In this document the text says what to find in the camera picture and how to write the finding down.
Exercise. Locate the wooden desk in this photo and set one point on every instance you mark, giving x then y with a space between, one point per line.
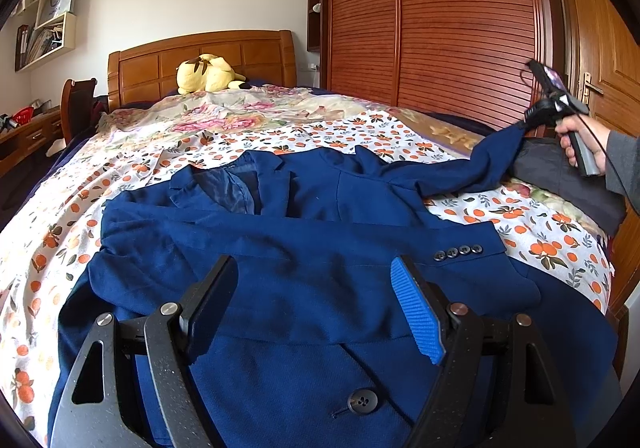
30 138

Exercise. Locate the wooden bed with floral sheet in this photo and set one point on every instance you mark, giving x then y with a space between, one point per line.
75 198

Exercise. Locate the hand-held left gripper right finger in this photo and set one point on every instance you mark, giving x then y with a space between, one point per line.
417 313

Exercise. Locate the white paper sheet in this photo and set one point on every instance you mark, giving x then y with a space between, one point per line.
56 148

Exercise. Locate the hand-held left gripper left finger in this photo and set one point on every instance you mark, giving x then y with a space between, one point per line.
212 308

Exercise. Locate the white paper bag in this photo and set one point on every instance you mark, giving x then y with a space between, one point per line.
57 5

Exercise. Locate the yellow plush toy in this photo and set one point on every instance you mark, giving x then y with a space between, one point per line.
200 73

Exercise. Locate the person's right hand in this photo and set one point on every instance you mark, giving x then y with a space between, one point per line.
592 133

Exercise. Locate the red basket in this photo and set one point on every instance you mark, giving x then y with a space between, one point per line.
22 116

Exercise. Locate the wooden louvered wardrobe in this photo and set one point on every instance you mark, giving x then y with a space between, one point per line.
450 18

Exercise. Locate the stack of files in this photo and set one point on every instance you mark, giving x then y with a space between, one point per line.
37 45

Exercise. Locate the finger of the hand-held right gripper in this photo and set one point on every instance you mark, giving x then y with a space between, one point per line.
537 113

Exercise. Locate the dark wooden chair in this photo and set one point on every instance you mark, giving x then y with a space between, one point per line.
77 103

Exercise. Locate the white wall socket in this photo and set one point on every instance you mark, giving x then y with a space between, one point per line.
313 67

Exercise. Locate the person's right forearm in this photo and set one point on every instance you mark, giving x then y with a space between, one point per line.
625 163

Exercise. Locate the pink floral blanket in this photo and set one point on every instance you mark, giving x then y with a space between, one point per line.
240 118

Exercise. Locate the white wall shelf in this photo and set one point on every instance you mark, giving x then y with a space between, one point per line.
67 35

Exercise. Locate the dark grey garment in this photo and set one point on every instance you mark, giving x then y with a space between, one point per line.
560 188

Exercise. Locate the blue suit jacket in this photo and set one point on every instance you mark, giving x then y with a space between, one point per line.
310 238

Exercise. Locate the wooden door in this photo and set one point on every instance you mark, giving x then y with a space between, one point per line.
600 28

